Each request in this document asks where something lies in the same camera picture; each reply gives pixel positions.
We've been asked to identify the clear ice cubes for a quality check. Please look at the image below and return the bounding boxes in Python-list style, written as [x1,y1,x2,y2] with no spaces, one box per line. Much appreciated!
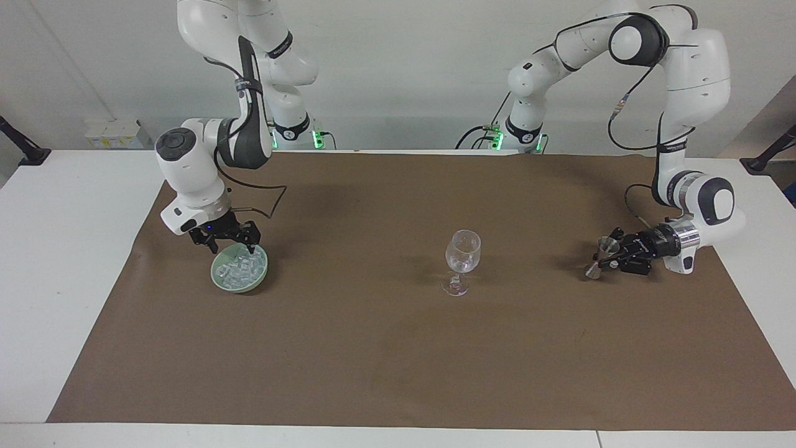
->
[216,254,266,288]

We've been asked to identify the white boxes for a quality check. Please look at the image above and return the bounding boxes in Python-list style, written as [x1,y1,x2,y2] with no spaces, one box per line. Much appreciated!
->
[83,118,152,151]

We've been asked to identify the black stand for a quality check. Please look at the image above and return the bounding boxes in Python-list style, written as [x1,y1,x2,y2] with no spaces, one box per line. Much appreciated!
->
[0,116,52,166]
[739,123,796,175]

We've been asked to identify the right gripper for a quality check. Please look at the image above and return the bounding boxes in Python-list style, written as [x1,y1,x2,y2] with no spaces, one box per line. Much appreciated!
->
[188,212,262,254]

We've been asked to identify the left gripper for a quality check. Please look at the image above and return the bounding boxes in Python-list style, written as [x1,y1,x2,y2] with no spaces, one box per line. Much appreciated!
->
[584,225,683,279]

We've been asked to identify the light green bowl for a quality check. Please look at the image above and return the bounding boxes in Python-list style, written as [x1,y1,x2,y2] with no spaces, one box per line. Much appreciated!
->
[211,243,270,294]

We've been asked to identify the clear wine glass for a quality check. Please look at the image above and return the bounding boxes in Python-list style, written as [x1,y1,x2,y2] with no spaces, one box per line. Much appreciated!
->
[440,229,483,297]

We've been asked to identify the black cable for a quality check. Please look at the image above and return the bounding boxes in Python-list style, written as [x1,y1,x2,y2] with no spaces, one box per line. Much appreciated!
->
[624,183,655,230]
[213,148,289,220]
[455,92,512,151]
[534,5,701,152]

